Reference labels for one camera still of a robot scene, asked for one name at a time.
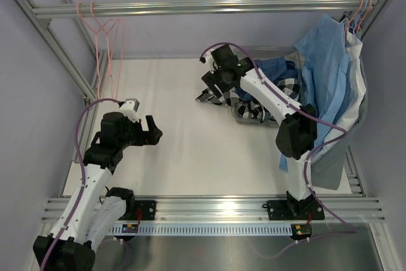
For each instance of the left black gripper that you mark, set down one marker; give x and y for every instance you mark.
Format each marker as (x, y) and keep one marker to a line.
(149, 138)

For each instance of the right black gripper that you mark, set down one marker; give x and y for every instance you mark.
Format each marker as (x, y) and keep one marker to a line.
(211, 78)

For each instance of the black white plaid shirt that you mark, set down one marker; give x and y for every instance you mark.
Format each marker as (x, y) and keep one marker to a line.
(245, 111)

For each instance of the blue checked shirt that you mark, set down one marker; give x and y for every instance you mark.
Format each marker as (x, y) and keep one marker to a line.
(283, 73)

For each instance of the pink wire hanger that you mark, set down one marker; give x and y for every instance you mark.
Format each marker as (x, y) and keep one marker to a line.
(95, 32)

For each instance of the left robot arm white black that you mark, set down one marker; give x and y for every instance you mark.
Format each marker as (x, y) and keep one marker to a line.
(74, 240)

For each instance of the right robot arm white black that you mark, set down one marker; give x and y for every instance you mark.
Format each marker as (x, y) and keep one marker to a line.
(297, 127)

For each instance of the light blue shirt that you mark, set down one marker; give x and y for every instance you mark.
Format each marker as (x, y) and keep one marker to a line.
(324, 71)

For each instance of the blue hanger on right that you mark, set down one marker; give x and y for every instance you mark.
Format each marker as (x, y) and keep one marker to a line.
(360, 16)

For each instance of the clear plastic bin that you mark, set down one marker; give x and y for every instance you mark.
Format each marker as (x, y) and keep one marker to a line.
(289, 53)

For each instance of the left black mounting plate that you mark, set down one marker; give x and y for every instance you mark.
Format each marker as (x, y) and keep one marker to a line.
(143, 210)

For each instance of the black mounting plate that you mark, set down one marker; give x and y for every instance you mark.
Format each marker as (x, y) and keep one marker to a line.
(289, 210)
(143, 210)

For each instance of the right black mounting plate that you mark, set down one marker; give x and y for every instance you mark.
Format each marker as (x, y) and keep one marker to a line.
(289, 210)

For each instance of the aluminium hanging rod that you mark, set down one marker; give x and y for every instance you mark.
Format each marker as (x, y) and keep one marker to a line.
(53, 11)

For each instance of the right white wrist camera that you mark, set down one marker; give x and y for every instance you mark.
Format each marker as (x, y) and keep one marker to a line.
(206, 58)

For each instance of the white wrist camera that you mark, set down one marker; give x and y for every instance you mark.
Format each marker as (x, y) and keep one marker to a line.
(129, 109)
(206, 58)

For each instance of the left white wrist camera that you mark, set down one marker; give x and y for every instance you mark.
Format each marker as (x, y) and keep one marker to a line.
(129, 109)

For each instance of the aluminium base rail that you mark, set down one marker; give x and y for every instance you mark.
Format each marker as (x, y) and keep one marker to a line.
(249, 208)

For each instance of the white slotted cable duct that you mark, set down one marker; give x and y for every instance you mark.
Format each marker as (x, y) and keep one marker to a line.
(201, 229)

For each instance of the left aluminium frame post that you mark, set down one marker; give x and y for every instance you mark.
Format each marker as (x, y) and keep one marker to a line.
(42, 27)

